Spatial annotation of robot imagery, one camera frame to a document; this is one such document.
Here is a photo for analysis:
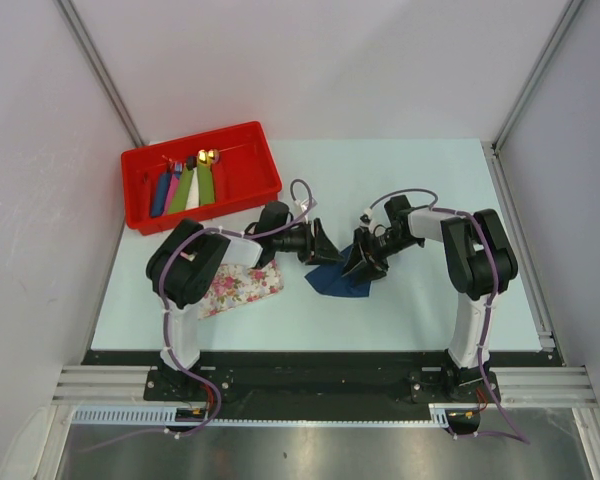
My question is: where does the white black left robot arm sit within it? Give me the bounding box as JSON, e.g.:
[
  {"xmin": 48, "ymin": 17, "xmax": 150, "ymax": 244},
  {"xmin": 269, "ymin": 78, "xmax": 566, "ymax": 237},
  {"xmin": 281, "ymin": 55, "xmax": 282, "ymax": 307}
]
[{"xmin": 146, "ymin": 201, "xmax": 343, "ymax": 400}]

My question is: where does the pink rolled napkin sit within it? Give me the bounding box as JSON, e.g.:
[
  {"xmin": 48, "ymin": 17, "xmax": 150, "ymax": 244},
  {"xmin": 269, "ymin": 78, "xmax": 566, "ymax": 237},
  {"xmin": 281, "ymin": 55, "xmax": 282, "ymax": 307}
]
[{"xmin": 163, "ymin": 163, "xmax": 183, "ymax": 215}]

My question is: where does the white slotted cable duct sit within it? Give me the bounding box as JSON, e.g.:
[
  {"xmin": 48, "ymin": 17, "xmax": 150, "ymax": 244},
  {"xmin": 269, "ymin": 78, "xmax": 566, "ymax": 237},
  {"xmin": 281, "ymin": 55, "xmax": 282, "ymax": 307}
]
[{"xmin": 72, "ymin": 403, "xmax": 454, "ymax": 429}]

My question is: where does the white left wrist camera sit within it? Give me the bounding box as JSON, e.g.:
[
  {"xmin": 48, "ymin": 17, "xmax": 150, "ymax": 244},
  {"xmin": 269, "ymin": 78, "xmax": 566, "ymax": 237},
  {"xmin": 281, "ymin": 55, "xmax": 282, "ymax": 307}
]
[{"xmin": 295, "ymin": 197, "xmax": 317, "ymax": 216}]

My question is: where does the white rolled napkin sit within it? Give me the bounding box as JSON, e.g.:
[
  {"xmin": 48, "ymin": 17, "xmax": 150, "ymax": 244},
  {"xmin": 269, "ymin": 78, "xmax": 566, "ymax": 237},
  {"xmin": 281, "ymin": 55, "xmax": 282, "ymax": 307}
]
[{"xmin": 185, "ymin": 169, "xmax": 200, "ymax": 210}]

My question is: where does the aluminium corner post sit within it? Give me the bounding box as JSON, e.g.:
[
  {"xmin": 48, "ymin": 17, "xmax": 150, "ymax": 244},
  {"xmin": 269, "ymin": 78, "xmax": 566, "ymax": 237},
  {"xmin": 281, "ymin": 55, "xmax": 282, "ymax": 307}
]
[
  {"xmin": 491, "ymin": 0, "xmax": 589, "ymax": 155},
  {"xmin": 53, "ymin": 0, "xmax": 145, "ymax": 148}
]

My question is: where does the floral cloth mat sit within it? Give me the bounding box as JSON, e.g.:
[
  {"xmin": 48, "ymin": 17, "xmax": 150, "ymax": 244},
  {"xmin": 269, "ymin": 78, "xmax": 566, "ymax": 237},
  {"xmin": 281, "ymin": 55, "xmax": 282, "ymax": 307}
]
[{"xmin": 198, "ymin": 261, "xmax": 284, "ymax": 319}]

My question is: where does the blue rolled napkin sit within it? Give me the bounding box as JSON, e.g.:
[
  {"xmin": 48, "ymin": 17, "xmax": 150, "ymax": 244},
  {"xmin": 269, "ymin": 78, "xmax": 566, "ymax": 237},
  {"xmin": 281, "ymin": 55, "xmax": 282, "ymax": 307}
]
[{"xmin": 150, "ymin": 171, "xmax": 172, "ymax": 218}]

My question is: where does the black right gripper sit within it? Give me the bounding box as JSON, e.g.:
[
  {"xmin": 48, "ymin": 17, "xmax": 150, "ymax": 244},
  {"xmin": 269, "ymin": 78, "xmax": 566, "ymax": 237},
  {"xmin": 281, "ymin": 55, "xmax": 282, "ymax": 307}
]
[{"xmin": 341, "ymin": 227, "xmax": 422, "ymax": 285}]

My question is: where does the red plastic bin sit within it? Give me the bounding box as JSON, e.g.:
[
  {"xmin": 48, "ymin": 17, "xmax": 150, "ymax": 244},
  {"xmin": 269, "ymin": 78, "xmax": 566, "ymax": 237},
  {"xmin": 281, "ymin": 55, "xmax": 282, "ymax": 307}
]
[{"xmin": 121, "ymin": 121, "xmax": 282, "ymax": 235}]

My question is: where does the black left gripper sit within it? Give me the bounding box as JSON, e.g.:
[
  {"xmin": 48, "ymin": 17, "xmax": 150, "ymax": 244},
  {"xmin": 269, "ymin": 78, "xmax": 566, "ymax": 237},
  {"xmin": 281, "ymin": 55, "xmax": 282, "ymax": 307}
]
[{"xmin": 272, "ymin": 218, "xmax": 343, "ymax": 265}]

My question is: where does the left aluminium corner post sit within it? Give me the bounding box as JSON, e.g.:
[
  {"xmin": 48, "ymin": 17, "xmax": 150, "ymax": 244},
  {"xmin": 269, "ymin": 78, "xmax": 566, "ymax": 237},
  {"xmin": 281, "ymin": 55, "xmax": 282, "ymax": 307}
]
[{"xmin": 53, "ymin": 0, "xmax": 145, "ymax": 148}]

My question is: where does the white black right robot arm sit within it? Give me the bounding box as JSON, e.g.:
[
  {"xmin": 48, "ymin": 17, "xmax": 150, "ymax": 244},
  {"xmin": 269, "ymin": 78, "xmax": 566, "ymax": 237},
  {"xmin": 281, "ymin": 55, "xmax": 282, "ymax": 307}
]
[{"xmin": 341, "ymin": 189, "xmax": 518, "ymax": 401}]

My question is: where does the olive green rolled napkin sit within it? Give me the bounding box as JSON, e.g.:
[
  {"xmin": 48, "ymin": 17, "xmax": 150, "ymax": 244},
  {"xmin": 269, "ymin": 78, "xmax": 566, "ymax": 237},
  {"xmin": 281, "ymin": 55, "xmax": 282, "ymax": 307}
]
[{"xmin": 196, "ymin": 149, "xmax": 220, "ymax": 206}]

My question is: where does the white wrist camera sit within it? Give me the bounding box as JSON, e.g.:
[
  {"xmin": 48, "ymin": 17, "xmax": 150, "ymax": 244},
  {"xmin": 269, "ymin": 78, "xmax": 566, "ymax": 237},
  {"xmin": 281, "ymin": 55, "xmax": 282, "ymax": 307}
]
[
  {"xmin": 360, "ymin": 208, "xmax": 377, "ymax": 230},
  {"xmin": 295, "ymin": 197, "xmax": 317, "ymax": 216}
]

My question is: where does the right aluminium corner post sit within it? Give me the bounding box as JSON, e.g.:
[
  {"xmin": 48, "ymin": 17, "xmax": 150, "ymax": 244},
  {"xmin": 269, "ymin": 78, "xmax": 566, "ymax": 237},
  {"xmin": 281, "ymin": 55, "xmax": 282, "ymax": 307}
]
[{"xmin": 491, "ymin": 0, "xmax": 589, "ymax": 155}]

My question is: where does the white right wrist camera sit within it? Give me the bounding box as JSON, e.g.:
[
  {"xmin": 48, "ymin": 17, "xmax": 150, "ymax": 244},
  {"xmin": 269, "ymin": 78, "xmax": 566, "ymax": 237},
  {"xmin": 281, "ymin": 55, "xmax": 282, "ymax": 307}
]
[{"xmin": 360, "ymin": 208, "xmax": 377, "ymax": 230}]

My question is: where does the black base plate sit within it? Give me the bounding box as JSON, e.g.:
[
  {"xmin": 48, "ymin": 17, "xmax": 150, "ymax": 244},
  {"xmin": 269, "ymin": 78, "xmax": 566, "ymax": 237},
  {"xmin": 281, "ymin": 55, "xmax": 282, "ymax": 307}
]
[{"xmin": 82, "ymin": 349, "xmax": 564, "ymax": 404}]

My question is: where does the dark blue paper napkin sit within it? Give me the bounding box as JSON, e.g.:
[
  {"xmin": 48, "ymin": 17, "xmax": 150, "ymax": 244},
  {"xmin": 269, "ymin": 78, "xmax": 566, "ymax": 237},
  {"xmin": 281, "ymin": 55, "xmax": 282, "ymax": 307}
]
[{"xmin": 305, "ymin": 262, "xmax": 371, "ymax": 298}]

